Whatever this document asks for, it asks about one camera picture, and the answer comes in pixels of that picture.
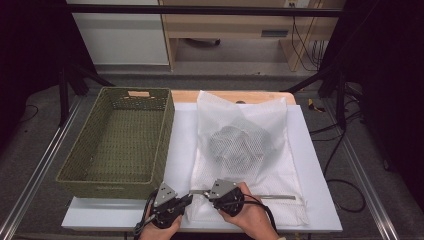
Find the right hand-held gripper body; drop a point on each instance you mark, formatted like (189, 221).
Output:
(228, 200)

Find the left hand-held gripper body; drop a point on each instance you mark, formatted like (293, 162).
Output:
(165, 206)

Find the light blue denim garment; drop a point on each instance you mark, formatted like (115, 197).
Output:
(238, 146)

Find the white mesh laundry bag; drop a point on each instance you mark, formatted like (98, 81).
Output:
(283, 166)

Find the green woven basket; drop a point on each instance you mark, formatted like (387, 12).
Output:
(133, 140)

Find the person's left hand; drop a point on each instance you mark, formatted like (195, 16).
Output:
(156, 233)

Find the person's right hand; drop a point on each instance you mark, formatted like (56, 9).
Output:
(255, 220)

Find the white board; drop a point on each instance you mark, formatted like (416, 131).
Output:
(180, 133)

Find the wooden table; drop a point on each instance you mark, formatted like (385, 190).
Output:
(186, 96)

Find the yellow and black tool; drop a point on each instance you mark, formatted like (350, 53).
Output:
(313, 105)

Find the black metal stand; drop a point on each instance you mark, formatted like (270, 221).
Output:
(338, 90)
(65, 90)

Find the wooden desk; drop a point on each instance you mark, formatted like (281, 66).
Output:
(230, 25)

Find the white cabinet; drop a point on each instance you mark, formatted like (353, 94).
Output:
(120, 36)

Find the black horizontal bar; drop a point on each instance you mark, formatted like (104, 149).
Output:
(200, 10)

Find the black curtain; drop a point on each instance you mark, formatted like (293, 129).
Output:
(393, 83)
(30, 50)

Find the aluminium rail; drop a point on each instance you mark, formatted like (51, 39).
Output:
(363, 180)
(36, 173)

